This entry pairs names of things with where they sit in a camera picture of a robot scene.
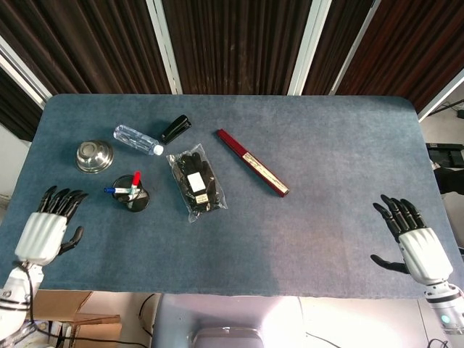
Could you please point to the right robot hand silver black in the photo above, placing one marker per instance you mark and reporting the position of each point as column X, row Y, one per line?
column 424, row 250

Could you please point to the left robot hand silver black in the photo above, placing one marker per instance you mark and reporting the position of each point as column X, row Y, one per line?
column 41, row 235

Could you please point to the blue marker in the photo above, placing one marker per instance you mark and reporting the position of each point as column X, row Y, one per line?
column 116, row 190

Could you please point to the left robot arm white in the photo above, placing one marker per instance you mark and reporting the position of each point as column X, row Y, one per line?
column 14, row 297

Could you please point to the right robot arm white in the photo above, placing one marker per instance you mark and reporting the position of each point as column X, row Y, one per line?
column 446, row 304

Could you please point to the black mesh pen holder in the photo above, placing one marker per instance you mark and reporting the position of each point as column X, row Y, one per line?
column 136, row 204

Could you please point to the red marker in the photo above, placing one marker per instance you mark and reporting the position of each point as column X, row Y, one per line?
column 136, row 179

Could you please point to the black equipment case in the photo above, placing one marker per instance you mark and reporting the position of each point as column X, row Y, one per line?
column 447, row 163

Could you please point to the stainless steel bowl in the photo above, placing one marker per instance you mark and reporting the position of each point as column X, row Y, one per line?
column 95, row 156

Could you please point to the cardboard box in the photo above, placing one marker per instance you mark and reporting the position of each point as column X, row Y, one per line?
column 94, row 326

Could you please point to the blue table cloth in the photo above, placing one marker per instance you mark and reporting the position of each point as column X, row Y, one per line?
column 290, row 232

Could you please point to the clear plastic water bottle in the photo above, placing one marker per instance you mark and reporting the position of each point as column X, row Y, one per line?
column 136, row 138

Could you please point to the bagged black gloves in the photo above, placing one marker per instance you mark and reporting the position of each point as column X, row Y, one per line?
column 197, row 183

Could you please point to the black stapler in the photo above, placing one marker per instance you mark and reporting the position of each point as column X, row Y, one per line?
column 176, row 128

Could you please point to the long dark red box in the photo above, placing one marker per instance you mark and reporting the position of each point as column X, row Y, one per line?
column 253, row 163

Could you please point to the robot torso base grey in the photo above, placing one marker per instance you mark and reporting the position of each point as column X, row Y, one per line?
column 217, row 319

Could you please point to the dark brown pleated curtain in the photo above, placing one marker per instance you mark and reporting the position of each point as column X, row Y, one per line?
column 239, row 43

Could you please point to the white frame post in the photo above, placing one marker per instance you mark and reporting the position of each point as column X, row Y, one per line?
column 165, row 47
column 353, row 47
column 308, row 47
column 440, row 98
column 21, row 72

